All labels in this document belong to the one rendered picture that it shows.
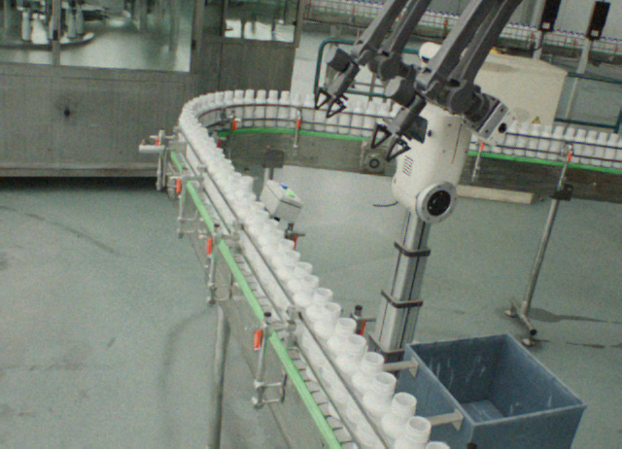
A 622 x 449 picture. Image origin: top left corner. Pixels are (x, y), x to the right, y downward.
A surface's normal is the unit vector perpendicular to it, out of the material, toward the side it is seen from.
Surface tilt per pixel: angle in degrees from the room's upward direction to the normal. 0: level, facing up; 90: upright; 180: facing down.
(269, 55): 90
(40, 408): 0
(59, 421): 0
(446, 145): 90
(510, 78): 90
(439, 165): 101
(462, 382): 90
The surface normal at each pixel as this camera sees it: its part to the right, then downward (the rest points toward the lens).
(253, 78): 0.36, 0.40
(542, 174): 0.05, 0.39
